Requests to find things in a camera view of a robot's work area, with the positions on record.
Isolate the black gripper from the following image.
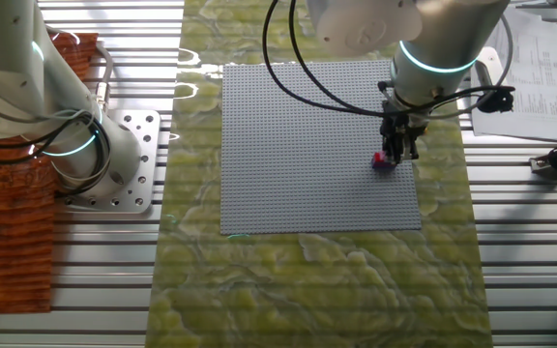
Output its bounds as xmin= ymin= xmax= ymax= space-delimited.
xmin=379 ymin=111 xmax=427 ymax=165

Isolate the grey Lego baseplate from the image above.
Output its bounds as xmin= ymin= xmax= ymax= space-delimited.
xmin=220 ymin=60 xmax=423 ymax=237

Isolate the printed paper sheet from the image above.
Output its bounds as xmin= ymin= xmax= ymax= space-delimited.
xmin=470 ymin=4 xmax=557 ymax=143

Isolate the green marble pattern mat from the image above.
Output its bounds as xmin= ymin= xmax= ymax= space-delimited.
xmin=145 ymin=0 xmax=495 ymax=348

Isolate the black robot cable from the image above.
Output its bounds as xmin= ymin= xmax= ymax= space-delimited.
xmin=287 ymin=0 xmax=514 ymax=118
xmin=261 ymin=0 xmax=516 ymax=120

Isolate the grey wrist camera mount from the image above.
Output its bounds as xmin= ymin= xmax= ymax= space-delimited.
xmin=471 ymin=45 xmax=516 ymax=115

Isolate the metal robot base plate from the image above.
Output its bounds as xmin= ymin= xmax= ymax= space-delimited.
xmin=58 ymin=108 xmax=162 ymax=215

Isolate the black cable bundle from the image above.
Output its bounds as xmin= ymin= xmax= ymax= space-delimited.
xmin=0 ymin=108 xmax=113 ymax=197

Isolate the grey robot power cable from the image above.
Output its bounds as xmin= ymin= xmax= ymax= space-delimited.
xmin=95 ymin=41 xmax=115 ymax=110

